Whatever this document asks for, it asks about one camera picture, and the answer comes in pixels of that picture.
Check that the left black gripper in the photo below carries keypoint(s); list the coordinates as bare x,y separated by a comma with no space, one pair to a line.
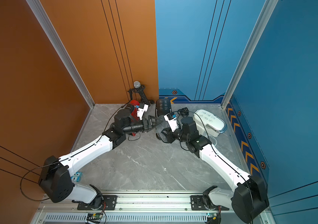
146,125

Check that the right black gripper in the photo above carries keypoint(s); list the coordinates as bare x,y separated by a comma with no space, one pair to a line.
169,135

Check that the black coffee machine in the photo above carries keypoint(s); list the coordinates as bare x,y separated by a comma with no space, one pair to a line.
163,107

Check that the red coffee machine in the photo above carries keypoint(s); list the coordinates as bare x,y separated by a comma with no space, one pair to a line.
133,106

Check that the microphone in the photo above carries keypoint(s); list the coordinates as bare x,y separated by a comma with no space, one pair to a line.
139,89

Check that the white coffee machine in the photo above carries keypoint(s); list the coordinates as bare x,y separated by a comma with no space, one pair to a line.
209,125

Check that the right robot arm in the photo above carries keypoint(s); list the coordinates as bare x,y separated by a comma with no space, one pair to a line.
247,196

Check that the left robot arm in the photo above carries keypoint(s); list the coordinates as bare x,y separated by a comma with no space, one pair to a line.
55,178

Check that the blue owl toy block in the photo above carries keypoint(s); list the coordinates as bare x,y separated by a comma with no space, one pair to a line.
77,177

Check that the right green circuit board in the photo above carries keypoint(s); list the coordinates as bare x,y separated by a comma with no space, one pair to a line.
216,219

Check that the green circuit board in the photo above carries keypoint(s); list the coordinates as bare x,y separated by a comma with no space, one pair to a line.
216,219
94,218

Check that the left green circuit board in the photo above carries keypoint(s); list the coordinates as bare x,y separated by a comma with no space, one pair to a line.
94,218

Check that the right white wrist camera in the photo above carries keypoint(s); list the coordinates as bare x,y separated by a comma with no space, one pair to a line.
171,118

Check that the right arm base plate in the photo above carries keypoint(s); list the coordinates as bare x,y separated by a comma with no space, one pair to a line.
202,203

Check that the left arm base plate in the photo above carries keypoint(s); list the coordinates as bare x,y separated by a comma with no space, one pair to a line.
105,203

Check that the aluminium mounting rail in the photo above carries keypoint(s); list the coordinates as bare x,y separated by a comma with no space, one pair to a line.
135,207

